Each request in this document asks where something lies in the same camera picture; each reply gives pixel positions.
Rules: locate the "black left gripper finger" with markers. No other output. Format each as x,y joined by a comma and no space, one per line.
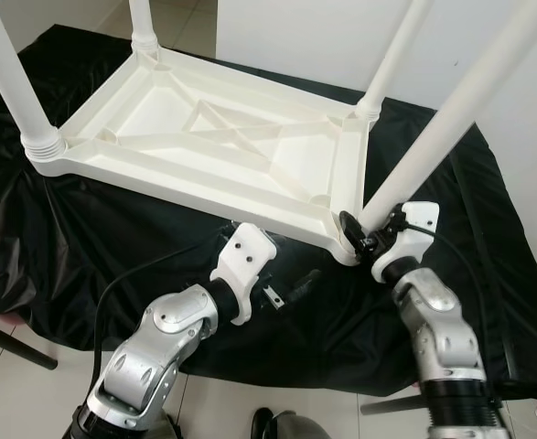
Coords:
302,284

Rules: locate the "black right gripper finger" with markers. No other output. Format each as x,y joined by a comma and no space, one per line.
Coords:
399,219
350,229

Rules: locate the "white plastic table leg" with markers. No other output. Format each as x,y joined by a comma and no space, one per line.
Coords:
451,119
142,23
12,73
392,55

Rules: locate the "white plastic children table top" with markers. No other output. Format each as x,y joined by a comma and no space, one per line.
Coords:
158,119

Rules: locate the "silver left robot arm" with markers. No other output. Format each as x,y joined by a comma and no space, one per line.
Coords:
158,338

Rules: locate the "grey right robot foot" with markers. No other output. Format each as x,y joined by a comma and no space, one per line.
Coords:
286,425

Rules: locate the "grey robot foot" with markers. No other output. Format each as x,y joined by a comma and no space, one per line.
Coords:
172,430
286,425

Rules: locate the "black metal table bar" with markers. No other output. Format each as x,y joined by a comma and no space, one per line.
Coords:
16,343
392,402

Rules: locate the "grey left robot foot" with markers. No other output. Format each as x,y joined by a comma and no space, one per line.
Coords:
172,430

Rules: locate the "black table cloth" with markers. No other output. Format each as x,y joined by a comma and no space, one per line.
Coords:
30,229

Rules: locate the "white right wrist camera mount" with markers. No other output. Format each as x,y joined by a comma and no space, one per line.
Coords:
419,224

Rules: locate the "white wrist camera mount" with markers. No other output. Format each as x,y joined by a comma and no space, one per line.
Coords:
419,224
245,256

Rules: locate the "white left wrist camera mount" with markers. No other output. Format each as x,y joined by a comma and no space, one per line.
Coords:
245,256

